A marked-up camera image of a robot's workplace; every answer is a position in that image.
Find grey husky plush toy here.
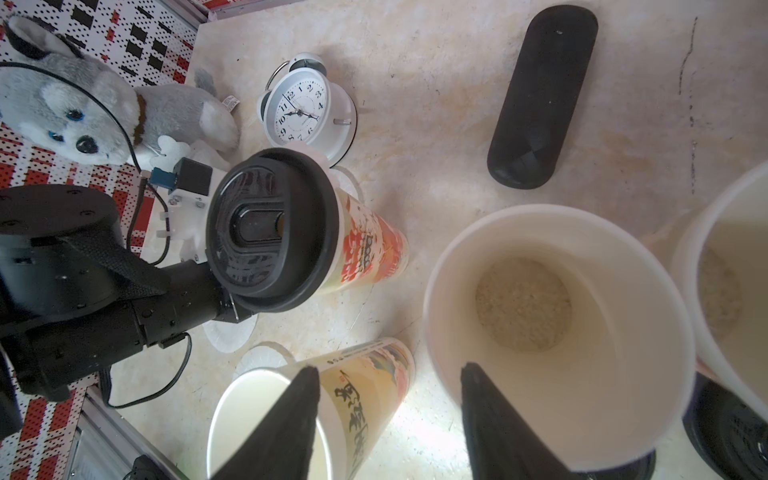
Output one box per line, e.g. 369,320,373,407
1,15,239,169

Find white twin-bell alarm clock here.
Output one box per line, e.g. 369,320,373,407
257,52,358,166

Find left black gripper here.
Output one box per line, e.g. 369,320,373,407
1,185,250,402

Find paper cup red flowers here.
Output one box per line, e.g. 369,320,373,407
669,164,767,419

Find translucent paper disc front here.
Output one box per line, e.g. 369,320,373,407
232,341,295,380

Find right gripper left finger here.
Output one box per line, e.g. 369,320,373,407
213,366,320,479

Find middle tall paper cup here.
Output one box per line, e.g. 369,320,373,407
424,204,695,471

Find black glasses case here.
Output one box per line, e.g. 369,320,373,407
487,5,599,190

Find translucent paper disc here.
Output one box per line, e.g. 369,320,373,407
203,314,258,353
330,165,365,204
232,341,295,380

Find black cup lid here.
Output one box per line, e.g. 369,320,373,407
576,451,656,480
683,374,767,479
205,148,341,313

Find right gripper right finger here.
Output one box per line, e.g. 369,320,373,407
461,362,579,479

